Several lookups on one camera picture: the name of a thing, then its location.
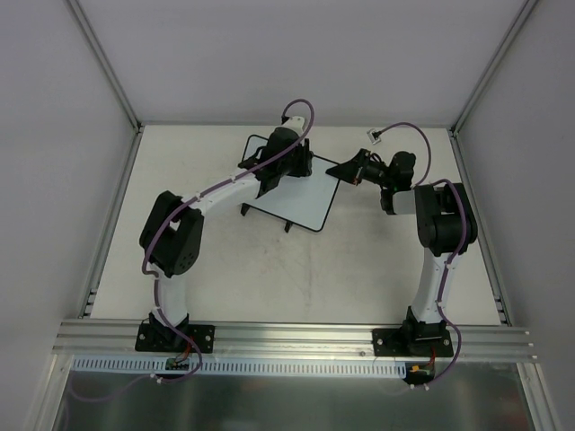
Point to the white slotted cable duct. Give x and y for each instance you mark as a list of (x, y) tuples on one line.
[(241, 366)]

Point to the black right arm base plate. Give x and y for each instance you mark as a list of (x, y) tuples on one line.
[(396, 342)]

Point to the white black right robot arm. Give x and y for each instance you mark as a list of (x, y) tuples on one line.
[(446, 227)]

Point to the aluminium right frame post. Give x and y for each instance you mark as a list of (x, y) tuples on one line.
[(505, 44)]

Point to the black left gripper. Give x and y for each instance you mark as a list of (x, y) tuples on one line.
[(304, 158)]

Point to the aluminium left frame post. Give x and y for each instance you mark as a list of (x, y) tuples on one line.
[(93, 41)]

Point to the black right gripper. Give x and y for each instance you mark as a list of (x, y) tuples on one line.
[(360, 166)]

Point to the aluminium front mounting rail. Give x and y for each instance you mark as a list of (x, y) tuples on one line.
[(497, 344)]

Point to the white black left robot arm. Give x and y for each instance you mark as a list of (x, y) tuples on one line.
[(171, 237)]

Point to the metal tube whiteboard easel stand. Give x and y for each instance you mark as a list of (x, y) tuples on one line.
[(265, 215)]

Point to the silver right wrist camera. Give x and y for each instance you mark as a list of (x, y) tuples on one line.
[(374, 136)]

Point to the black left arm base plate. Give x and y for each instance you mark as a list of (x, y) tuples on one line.
[(153, 337)]

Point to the aluminium frame post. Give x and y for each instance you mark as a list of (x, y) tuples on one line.
[(505, 44), (93, 41)]

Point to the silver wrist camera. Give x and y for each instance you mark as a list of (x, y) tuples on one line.
[(295, 124), (374, 136)]

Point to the black-framed small whiteboard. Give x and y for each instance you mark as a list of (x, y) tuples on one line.
[(304, 202)]

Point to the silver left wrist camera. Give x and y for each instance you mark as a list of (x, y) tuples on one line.
[(295, 124)]

